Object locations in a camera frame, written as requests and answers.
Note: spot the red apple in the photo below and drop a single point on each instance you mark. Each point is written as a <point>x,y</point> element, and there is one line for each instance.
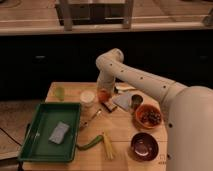
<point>103,96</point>

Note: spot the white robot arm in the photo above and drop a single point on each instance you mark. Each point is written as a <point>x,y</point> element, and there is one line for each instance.
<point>189,111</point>

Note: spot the white paper cup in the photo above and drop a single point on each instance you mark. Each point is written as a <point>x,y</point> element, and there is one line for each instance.
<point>87,98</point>

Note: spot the small metal cup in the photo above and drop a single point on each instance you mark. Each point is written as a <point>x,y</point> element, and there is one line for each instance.
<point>136,101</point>

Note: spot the small green cup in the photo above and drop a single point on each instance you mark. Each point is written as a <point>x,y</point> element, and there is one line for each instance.
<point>59,93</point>

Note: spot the white black small object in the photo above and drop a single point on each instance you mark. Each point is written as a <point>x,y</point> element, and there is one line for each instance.
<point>120,89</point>

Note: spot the black rectangular block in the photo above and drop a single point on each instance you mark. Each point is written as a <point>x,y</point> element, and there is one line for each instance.
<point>110,107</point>

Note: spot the grey folded cloth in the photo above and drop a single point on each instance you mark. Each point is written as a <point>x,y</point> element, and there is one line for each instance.
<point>123,100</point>

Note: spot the metal spoon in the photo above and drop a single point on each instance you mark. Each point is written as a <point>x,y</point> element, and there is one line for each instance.
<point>86,123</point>

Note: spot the orange bowl with food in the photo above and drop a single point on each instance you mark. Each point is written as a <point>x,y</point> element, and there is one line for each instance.
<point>148,116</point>

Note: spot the green chili pepper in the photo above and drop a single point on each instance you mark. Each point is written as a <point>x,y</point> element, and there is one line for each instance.
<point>91,144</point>

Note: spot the yellow corn cob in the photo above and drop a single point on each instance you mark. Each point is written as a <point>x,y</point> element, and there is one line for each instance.
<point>110,152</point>

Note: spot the grey sponge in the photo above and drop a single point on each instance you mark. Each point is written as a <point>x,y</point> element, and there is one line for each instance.
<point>59,132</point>

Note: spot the dark purple bowl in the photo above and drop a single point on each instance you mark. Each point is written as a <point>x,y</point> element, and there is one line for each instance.
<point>144,146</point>

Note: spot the green plastic tray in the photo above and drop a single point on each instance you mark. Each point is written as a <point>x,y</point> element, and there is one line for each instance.
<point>37,146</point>

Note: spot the wooden chair frame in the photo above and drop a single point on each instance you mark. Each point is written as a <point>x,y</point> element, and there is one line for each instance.
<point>91,13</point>

